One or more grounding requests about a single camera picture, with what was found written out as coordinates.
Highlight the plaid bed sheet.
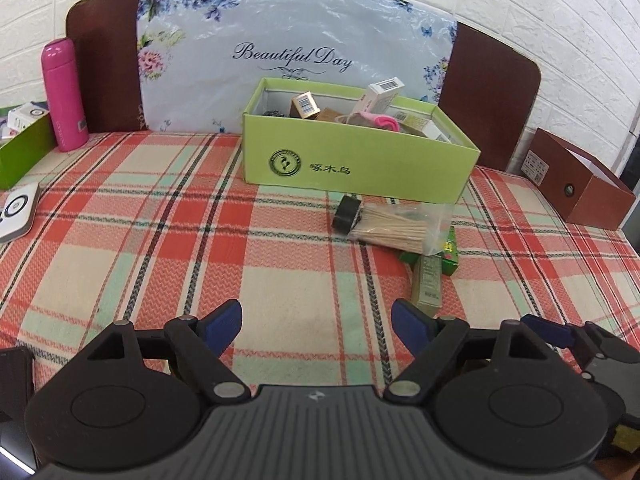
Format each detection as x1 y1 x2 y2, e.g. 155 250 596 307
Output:
0 130 640 392

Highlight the white barcode box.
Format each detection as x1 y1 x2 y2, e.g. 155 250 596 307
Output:
356 77 404 115

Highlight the bag of toothpicks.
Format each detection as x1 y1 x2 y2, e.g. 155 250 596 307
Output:
347 204 457 256

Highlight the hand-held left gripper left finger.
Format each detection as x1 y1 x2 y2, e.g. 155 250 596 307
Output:
87 299 249 404

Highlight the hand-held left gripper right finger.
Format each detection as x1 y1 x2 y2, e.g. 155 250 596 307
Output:
384 299 556 401

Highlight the brown wooden headboard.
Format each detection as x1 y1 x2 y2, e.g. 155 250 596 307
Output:
65 0 544 174

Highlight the brown open box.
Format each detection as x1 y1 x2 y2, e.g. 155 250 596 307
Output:
520 127 637 232

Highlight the floral board with text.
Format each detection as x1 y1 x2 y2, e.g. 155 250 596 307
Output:
136 0 459 136

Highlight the white box round print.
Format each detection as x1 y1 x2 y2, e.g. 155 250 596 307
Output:
7 102 51 132

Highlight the pink bottle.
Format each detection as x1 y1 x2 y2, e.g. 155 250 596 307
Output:
41 38 90 152

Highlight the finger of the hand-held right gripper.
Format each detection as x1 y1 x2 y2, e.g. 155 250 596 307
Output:
520 312 634 372

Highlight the pink soft item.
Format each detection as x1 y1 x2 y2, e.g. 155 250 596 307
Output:
367 112 402 132

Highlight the lime green box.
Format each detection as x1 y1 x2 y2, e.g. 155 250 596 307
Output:
242 77 482 206

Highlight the bright green box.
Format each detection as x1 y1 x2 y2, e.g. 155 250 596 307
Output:
398 225 461 276

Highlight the brown small box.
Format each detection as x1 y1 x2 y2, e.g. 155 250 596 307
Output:
314 108 354 124

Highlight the green bin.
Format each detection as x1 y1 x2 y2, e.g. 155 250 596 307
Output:
0 102 57 191

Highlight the gold barcode box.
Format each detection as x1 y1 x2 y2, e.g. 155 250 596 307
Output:
290 91 322 121

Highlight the olive green box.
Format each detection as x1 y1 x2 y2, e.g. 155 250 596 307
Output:
411 255 444 311

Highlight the white round-button device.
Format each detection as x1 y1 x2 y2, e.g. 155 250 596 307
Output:
0 181 42 244

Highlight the small white box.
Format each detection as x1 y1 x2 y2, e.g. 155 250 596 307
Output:
422 120 454 142

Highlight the black roll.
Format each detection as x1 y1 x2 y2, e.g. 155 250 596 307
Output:
331 195 364 235

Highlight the small olive box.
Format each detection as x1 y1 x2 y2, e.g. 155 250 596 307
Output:
399 113 429 136

